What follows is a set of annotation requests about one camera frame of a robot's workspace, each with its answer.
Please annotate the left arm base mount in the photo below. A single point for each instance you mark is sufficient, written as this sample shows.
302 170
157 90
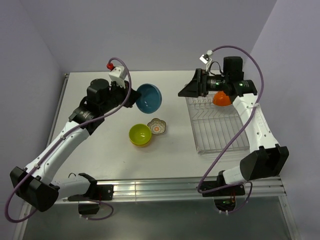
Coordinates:
97 198

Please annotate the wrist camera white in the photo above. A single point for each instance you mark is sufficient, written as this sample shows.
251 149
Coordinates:
206 59
118 75

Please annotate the patterned flower-shaped bowl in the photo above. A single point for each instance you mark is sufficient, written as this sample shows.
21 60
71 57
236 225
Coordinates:
157 126

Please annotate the yellow orange bowl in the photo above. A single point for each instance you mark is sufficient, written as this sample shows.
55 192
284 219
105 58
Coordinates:
142 145

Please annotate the lime green bowl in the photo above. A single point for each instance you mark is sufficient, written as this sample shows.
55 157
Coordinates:
140 134

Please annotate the aluminium table edge rail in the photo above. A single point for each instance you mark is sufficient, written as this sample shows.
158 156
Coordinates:
165 189

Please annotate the steel wire dish rack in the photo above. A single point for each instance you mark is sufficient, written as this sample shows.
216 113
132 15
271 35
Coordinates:
212 126

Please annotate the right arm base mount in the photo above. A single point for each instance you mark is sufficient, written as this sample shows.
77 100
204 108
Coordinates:
225 199

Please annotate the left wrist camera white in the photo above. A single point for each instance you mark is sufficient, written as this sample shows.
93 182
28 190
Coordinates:
118 75

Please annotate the white bowl orange outside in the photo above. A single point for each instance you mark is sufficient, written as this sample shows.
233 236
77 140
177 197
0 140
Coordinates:
220 99

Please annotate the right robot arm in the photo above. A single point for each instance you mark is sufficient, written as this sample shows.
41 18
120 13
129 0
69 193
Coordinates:
266 157

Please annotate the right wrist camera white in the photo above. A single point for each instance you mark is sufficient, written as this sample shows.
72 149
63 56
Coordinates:
206 59

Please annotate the blue ceramic bowl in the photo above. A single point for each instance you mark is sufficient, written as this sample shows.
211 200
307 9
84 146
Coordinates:
150 99

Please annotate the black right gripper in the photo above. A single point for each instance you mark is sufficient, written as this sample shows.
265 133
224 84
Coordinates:
197 86

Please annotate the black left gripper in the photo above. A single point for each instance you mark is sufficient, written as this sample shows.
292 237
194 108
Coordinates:
134 96

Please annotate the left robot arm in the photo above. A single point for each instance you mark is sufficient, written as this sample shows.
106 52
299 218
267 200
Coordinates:
34 183

